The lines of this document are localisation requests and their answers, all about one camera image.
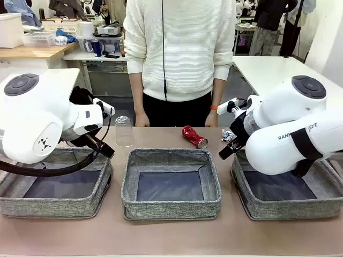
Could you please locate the black backpack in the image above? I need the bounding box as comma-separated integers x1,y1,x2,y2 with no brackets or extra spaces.
69,86,95,108

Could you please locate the bystander in blue shirt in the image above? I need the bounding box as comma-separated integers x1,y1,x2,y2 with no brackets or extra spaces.
4,0,42,27

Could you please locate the clear storage bin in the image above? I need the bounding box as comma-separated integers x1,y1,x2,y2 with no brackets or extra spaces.
77,34,125,53

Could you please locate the person's left forearm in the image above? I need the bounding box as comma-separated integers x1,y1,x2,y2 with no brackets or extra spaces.
208,77,228,108

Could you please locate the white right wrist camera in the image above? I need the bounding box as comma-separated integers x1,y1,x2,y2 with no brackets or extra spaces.
217,97,242,116

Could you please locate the white blue paper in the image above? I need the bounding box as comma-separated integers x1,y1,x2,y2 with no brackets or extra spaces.
221,128,236,143

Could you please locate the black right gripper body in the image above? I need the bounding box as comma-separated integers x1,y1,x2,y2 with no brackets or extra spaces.
230,112,249,144

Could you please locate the thin black cord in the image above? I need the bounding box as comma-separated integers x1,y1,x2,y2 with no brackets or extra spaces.
161,0,168,102

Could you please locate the white slatted crate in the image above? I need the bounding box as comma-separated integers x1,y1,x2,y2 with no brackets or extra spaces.
41,16,83,35

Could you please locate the person in white sweater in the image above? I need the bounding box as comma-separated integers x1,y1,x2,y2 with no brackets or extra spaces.
123,0,236,128

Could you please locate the bystander in black trousers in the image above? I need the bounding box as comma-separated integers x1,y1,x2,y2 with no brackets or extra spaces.
280,0,309,57

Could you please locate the crushed red can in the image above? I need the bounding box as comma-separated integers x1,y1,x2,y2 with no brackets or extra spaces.
181,125,209,149

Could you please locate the person's right forearm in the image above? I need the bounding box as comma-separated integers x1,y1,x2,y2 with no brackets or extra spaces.
128,71,147,116

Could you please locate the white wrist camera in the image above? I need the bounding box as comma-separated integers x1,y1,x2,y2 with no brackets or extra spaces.
217,97,242,116
93,98,116,116

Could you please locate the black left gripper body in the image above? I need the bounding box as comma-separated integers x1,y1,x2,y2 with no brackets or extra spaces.
80,133,108,153

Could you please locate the grey fabric basket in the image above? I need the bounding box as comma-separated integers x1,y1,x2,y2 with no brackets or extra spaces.
230,148,343,221
0,146,114,219
120,148,223,221

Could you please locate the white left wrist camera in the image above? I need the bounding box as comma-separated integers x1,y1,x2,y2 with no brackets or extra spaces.
93,98,116,116

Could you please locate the blue bottle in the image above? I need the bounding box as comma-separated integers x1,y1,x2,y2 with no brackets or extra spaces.
91,39,103,57

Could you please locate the person's right hand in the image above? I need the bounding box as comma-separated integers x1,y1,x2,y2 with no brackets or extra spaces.
135,112,150,128

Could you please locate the white storage box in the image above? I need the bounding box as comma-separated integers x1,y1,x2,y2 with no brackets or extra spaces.
0,12,24,49

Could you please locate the person's left hand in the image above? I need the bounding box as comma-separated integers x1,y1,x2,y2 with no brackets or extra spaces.
205,109,219,128

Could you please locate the white mesh basket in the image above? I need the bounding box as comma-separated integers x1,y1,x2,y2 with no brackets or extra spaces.
23,31,56,48

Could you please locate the clear plastic cup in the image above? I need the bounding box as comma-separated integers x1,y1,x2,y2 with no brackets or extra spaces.
114,115,135,147

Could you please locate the bystander in dark jacket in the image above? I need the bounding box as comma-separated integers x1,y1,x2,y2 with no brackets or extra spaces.
250,0,298,57

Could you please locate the white headset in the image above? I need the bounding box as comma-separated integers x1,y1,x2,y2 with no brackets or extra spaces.
96,22,122,37

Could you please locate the white table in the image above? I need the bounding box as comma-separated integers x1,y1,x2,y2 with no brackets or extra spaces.
232,56,343,108
37,68,81,93
62,50,129,63

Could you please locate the white cylinder container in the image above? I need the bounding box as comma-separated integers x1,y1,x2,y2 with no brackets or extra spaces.
79,21,95,38

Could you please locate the blue cloth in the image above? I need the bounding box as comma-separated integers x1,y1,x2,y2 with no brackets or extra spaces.
55,28,78,44

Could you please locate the wooden table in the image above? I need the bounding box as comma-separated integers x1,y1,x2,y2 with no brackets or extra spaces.
0,41,80,61

